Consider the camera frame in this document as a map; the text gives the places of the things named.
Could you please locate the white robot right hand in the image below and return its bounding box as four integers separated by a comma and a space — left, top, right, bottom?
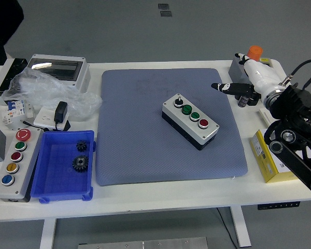
211, 52, 288, 105

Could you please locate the four-button grey control box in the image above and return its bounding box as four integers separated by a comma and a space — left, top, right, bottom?
161, 93, 220, 151

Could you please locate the five-button grey control box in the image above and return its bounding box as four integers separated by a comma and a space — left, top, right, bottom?
0, 127, 44, 203

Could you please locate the orange cylinder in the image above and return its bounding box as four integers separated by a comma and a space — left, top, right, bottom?
247, 45, 264, 62

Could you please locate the grey square base block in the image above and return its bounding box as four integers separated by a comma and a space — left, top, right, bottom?
228, 59, 252, 85

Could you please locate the yellow and white carton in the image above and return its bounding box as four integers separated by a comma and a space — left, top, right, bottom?
249, 129, 304, 184

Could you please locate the black table control panel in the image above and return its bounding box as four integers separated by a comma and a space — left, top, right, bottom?
257, 201, 301, 211

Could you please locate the grey-blue padded mat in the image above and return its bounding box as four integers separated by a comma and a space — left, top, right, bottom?
95, 67, 249, 187

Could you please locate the white table leg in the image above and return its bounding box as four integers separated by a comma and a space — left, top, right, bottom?
39, 218, 57, 249
230, 206, 252, 247

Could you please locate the white distribution box clear lid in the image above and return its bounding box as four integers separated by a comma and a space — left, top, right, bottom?
26, 53, 91, 94

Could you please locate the small black gear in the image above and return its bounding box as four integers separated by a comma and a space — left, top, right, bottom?
76, 140, 88, 153

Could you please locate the large black gear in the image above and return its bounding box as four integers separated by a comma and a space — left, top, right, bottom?
72, 155, 90, 173

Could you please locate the grey metal plate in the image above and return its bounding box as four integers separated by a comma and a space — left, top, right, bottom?
77, 236, 208, 249

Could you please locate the black power adapter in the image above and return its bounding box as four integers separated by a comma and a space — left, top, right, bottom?
53, 101, 68, 124

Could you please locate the clear plastic bag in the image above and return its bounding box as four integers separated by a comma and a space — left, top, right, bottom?
1, 67, 103, 121

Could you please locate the blue plastic bin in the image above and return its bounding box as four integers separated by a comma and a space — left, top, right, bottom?
30, 130, 96, 204

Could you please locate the white circuit breaker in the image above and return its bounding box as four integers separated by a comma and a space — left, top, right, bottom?
0, 99, 35, 130

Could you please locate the white box glossy black top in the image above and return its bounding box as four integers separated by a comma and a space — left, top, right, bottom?
0, 58, 29, 106

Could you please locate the person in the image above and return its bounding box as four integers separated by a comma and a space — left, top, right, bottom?
0, 0, 25, 67

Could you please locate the white wall switch plate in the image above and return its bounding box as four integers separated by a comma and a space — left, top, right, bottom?
259, 108, 275, 128

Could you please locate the black cable under table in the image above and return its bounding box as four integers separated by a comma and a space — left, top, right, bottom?
216, 207, 241, 249

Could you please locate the white wall socket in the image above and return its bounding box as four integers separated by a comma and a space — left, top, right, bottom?
33, 106, 71, 132

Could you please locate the black adapter cord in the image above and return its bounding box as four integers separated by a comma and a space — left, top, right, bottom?
20, 119, 59, 132

